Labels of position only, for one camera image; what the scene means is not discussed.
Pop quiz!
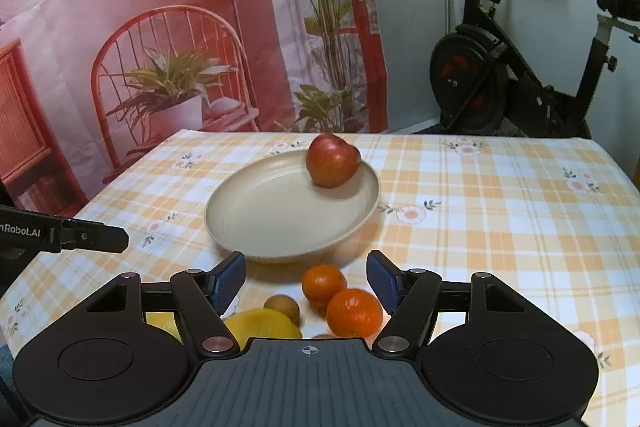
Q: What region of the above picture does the beige plate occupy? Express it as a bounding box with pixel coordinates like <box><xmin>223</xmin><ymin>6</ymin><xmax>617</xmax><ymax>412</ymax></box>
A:
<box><xmin>205</xmin><ymin>150</ymin><xmax>382</xmax><ymax>264</ymax></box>

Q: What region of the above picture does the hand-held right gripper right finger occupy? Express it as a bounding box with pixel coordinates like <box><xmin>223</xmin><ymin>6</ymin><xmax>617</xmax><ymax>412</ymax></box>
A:
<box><xmin>366</xmin><ymin>251</ymin><xmax>561</xmax><ymax>359</ymax></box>

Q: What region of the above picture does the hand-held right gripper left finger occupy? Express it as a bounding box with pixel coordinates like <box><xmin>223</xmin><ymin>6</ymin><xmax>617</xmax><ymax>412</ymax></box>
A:
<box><xmin>55</xmin><ymin>252</ymin><xmax>247</xmax><ymax>359</ymax></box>

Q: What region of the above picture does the bright red apple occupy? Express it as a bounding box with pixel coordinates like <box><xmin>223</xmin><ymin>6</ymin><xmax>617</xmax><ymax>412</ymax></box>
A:
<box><xmin>306</xmin><ymin>133</ymin><xmax>362</xmax><ymax>188</ymax></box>

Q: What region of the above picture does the black exercise bike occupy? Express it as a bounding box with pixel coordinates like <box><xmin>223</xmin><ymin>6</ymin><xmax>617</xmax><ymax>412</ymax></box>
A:
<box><xmin>424</xmin><ymin>0</ymin><xmax>640</xmax><ymax>138</ymax></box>

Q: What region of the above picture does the yellow lemon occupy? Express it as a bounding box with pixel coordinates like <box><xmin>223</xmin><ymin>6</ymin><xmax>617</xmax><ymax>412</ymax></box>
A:
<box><xmin>145</xmin><ymin>311</ymin><xmax>182</xmax><ymax>342</ymax></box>
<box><xmin>222</xmin><ymin>308</ymin><xmax>304</xmax><ymax>352</ymax></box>

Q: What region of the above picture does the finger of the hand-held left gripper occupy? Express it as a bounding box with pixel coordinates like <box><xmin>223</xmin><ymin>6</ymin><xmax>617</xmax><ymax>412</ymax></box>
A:
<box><xmin>59</xmin><ymin>217</ymin><xmax>130</xmax><ymax>255</ymax></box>

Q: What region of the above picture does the orange checkered tablecloth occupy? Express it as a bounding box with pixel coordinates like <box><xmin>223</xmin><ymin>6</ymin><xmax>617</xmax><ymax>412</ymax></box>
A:
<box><xmin>0</xmin><ymin>129</ymin><xmax>640</xmax><ymax>427</ymax></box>

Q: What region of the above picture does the orange mandarin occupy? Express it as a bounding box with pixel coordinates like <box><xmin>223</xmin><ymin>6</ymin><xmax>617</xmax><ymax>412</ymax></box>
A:
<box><xmin>301</xmin><ymin>265</ymin><xmax>348</xmax><ymax>312</ymax></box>
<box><xmin>326</xmin><ymin>289</ymin><xmax>384</xmax><ymax>339</ymax></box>

